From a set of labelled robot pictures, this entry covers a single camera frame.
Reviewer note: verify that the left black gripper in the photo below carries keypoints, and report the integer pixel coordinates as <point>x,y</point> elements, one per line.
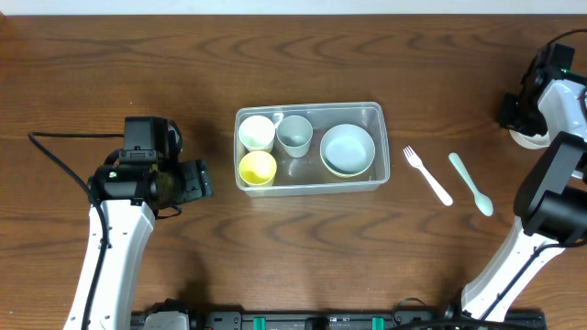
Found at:
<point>193,181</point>

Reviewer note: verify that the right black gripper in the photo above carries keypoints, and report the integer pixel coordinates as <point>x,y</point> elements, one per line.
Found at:
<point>507,113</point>

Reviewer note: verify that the white plastic bowl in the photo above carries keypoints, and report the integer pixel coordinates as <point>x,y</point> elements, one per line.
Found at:
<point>527,142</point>

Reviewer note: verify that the yellow plastic cup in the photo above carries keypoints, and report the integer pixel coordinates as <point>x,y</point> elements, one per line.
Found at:
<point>258,169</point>

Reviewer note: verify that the white plastic cup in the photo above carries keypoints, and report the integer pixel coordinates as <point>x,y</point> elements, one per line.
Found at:
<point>257,133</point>

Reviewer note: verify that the grey plastic cup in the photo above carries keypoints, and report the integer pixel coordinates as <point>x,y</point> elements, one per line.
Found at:
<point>295,134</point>

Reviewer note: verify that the grey plastic bowl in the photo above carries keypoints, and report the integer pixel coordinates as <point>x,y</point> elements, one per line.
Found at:
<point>347,143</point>

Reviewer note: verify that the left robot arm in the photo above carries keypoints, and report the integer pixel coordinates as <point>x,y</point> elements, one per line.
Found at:
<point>129,198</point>

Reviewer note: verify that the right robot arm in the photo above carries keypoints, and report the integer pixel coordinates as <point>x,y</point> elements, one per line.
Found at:
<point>550,216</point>

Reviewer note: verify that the mint green plastic spoon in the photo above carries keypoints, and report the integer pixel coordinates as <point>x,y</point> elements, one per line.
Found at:
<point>482,201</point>

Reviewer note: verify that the white plastic fork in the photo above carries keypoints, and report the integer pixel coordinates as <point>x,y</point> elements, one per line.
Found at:
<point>414,160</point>

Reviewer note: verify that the clear plastic storage box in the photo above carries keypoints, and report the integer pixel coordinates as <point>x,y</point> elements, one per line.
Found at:
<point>308,175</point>

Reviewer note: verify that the black mounting rail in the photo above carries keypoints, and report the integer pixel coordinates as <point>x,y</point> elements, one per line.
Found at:
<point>173,314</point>

